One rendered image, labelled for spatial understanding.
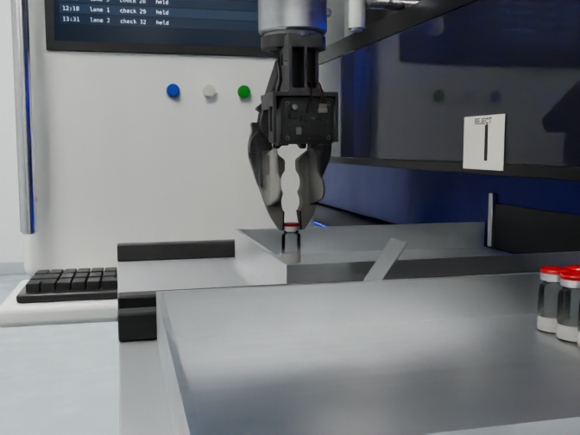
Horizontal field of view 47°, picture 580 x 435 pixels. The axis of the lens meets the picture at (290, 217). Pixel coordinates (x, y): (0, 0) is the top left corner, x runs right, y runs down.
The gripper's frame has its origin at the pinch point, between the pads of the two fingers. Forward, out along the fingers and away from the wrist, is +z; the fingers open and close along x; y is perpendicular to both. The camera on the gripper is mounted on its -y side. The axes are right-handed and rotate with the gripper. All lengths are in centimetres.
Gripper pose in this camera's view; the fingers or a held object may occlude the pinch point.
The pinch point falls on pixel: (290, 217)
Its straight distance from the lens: 77.6
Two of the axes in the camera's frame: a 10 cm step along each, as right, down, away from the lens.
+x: 9.7, -0.3, 2.5
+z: 0.1, 9.9, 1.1
